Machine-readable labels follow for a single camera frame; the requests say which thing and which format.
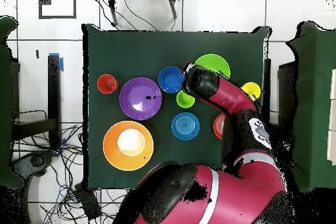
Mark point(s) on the black bench frame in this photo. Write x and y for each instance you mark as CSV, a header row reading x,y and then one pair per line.
x,y
53,98

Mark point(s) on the orange cup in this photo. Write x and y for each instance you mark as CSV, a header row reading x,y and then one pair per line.
x,y
105,83

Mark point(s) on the orange bowl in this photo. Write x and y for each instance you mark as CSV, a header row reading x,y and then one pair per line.
x,y
218,126

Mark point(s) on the green cloth covered side table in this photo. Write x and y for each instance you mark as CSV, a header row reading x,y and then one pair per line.
x,y
312,103
5,103

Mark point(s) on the yellow cup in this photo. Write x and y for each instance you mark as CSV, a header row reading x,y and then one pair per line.
x,y
252,90

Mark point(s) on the black office chair base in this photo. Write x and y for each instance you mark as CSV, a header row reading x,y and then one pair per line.
x,y
36,161

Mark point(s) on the dark blue bowl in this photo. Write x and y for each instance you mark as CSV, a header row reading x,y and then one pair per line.
x,y
170,79

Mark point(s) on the green cup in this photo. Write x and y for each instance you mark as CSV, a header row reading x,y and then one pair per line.
x,y
185,100

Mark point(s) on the dark green tablecloth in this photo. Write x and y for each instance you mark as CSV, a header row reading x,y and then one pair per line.
x,y
157,50

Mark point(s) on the light blue bowl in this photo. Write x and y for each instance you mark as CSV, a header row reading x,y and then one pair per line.
x,y
185,126

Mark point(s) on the large yellow-orange bowl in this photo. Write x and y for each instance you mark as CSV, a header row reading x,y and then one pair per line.
x,y
113,153

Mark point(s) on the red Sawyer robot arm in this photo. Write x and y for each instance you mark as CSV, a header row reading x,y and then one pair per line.
x,y
236,197

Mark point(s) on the purple bowl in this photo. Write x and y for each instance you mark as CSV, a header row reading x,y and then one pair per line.
x,y
136,92

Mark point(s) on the black side frame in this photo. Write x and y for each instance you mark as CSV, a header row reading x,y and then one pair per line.
x,y
286,92

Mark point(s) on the blue tape strip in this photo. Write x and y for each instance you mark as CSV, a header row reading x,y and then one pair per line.
x,y
61,63

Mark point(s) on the black power strip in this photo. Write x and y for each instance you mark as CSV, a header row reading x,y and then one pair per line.
x,y
88,203

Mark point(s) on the green bowl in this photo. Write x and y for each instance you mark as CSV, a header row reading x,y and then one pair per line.
x,y
212,62

